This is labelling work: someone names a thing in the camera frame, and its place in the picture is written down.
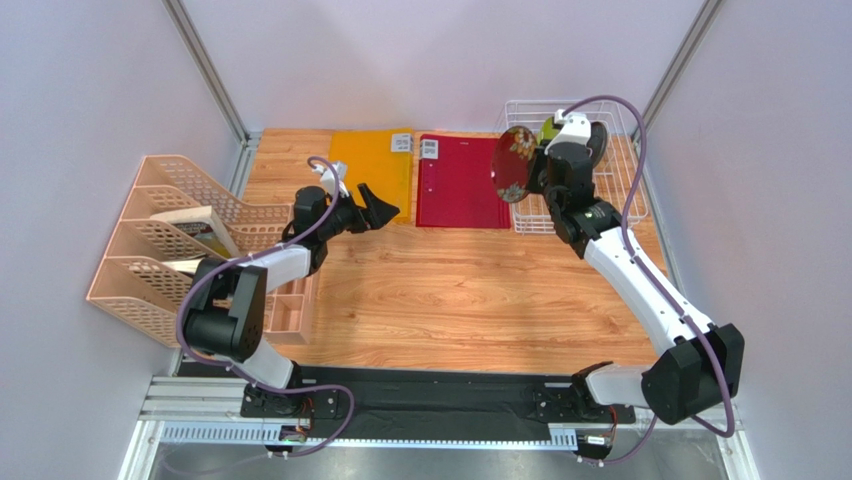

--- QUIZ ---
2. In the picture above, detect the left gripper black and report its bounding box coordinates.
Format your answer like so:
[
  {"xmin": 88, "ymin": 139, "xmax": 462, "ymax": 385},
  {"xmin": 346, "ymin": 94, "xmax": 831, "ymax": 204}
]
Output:
[{"xmin": 319, "ymin": 182, "xmax": 400, "ymax": 240}]

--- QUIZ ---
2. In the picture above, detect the red floral plate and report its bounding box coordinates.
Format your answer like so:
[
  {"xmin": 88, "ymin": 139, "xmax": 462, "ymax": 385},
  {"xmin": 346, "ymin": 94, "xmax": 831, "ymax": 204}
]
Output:
[{"xmin": 491, "ymin": 126, "xmax": 538, "ymax": 204}]

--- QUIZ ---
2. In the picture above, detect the lime green plate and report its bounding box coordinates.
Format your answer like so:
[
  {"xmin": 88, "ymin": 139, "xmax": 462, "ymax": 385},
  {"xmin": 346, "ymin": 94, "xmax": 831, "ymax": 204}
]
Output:
[{"xmin": 537, "ymin": 116, "xmax": 562, "ymax": 145}]

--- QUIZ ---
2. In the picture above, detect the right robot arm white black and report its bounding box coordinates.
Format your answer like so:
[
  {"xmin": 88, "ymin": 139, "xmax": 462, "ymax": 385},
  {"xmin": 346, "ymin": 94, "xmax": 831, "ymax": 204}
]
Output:
[{"xmin": 530, "ymin": 142, "xmax": 745, "ymax": 437}]

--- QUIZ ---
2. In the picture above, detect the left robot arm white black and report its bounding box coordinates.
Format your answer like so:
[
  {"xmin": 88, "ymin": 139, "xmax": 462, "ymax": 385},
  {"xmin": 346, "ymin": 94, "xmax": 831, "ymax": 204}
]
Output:
[{"xmin": 176, "ymin": 184, "xmax": 400, "ymax": 395}]

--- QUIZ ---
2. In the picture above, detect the upper book in rack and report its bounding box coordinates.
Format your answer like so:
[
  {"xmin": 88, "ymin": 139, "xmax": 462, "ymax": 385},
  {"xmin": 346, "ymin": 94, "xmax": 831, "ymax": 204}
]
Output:
[{"xmin": 150, "ymin": 206, "xmax": 240, "ymax": 258}]

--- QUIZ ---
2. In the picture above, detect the book in rack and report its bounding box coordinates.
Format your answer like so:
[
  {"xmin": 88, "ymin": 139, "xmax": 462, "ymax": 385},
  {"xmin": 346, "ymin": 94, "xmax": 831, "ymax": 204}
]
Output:
[
  {"xmin": 162, "ymin": 257, "xmax": 205, "ymax": 277},
  {"xmin": 150, "ymin": 206, "xmax": 240, "ymax": 258}
]

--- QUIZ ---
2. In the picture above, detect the lower book in rack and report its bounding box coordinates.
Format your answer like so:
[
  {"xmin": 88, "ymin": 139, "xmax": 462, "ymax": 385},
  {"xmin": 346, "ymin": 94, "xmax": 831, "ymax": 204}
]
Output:
[{"xmin": 162, "ymin": 257, "xmax": 205, "ymax": 277}]

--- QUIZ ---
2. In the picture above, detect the pink magazine file rack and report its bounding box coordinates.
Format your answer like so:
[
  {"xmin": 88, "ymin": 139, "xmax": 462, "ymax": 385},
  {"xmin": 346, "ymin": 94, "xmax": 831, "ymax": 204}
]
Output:
[{"xmin": 86, "ymin": 155, "xmax": 291, "ymax": 347}]

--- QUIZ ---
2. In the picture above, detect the orange file folder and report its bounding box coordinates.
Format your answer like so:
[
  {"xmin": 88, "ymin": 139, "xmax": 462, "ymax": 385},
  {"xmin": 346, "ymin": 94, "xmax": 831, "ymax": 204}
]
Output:
[{"xmin": 329, "ymin": 128, "xmax": 413, "ymax": 223}]

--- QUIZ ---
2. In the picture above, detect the dark grey plate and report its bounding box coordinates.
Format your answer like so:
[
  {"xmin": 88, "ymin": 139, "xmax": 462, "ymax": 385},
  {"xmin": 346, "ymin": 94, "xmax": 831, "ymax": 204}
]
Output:
[{"xmin": 587, "ymin": 121, "xmax": 609, "ymax": 168}]

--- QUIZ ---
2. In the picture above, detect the red file folder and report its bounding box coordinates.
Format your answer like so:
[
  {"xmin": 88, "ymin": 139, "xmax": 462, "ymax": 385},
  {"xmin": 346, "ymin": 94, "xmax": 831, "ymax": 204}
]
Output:
[{"xmin": 416, "ymin": 134, "xmax": 511, "ymax": 230}]

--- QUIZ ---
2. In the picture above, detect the pink desk organizer tray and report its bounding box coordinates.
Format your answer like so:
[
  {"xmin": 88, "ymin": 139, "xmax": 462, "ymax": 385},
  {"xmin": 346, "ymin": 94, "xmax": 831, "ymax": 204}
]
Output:
[{"xmin": 264, "ymin": 274, "xmax": 320, "ymax": 345}]

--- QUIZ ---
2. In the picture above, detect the black base mat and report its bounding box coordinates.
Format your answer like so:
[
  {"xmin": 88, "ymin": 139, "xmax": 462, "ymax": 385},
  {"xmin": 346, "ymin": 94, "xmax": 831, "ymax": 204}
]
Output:
[{"xmin": 235, "ymin": 366, "xmax": 636, "ymax": 442}]

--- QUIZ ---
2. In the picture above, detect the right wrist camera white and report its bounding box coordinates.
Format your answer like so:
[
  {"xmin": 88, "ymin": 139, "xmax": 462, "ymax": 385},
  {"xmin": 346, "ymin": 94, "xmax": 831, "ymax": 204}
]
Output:
[{"xmin": 544, "ymin": 109, "xmax": 592, "ymax": 154}]

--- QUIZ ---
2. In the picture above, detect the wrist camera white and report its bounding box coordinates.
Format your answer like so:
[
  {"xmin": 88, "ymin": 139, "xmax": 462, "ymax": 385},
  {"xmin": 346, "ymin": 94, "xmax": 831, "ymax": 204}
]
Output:
[
  {"xmin": 544, "ymin": 109, "xmax": 592, "ymax": 154},
  {"xmin": 320, "ymin": 161, "xmax": 350, "ymax": 198}
]

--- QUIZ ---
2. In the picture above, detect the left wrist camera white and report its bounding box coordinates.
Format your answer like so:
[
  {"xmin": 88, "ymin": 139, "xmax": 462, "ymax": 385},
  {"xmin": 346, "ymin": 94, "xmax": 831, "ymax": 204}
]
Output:
[{"xmin": 320, "ymin": 161, "xmax": 350, "ymax": 198}]

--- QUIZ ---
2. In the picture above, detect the white wire dish rack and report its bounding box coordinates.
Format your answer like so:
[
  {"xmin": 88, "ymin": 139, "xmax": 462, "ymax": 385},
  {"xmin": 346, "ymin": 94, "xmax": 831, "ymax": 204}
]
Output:
[{"xmin": 498, "ymin": 100, "xmax": 638, "ymax": 234}]

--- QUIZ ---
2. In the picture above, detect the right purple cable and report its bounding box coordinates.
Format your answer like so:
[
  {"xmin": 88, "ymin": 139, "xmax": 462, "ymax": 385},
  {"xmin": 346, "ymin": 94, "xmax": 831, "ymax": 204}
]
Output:
[{"xmin": 563, "ymin": 94, "xmax": 737, "ymax": 466}]

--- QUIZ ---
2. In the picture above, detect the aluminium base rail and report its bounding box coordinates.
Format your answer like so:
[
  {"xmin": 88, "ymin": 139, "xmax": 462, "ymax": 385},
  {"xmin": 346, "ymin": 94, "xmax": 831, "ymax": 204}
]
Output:
[{"xmin": 119, "ymin": 364, "xmax": 759, "ymax": 479}]

